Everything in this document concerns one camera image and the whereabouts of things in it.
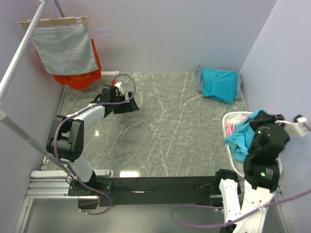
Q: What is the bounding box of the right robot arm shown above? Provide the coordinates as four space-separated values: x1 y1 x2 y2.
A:
213 110 290 233

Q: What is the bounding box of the orange hanging garment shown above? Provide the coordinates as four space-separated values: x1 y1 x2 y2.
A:
32 37 102 90

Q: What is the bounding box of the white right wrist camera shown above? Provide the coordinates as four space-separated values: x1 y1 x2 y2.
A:
275 117 311 137

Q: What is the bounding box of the grey hanging cloth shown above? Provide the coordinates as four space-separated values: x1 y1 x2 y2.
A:
32 24 98 76

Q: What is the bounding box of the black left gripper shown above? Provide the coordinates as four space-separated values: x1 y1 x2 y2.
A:
111 92 138 114

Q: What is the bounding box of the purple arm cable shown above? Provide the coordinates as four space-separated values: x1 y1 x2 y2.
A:
171 121 311 225
53 74 137 216

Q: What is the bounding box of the aluminium rail frame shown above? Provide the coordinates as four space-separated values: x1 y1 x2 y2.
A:
24 178 284 200

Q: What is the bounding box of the white laundry basket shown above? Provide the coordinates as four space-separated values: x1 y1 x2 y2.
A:
222 111 284 178

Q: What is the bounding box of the wooden clip hanger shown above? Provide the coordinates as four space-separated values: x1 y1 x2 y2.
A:
15 16 89 31

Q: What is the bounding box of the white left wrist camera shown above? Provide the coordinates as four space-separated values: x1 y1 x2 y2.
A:
111 80 124 95

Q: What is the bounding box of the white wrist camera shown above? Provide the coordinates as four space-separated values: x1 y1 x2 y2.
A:
275 117 311 137
111 80 124 95

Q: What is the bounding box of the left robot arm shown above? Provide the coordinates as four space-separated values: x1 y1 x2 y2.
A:
46 81 139 195

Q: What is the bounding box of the folded turquoise t shirt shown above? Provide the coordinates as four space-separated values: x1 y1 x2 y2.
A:
202 68 237 104

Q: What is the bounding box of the black base beam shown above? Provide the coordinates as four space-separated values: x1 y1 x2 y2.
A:
68 176 234 210

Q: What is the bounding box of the pink t shirt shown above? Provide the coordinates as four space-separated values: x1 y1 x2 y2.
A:
225 123 236 136

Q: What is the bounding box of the turquoise t shirt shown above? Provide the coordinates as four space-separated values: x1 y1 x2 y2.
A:
224 110 260 162
202 68 237 104

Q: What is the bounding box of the metal clothes rack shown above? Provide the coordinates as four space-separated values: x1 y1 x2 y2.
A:
0 0 70 174

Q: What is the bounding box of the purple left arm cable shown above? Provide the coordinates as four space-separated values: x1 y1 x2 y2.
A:
53 74 137 216

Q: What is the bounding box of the white rack foot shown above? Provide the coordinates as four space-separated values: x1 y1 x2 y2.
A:
101 71 120 76

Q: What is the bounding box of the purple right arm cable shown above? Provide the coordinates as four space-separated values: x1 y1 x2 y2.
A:
171 121 311 225

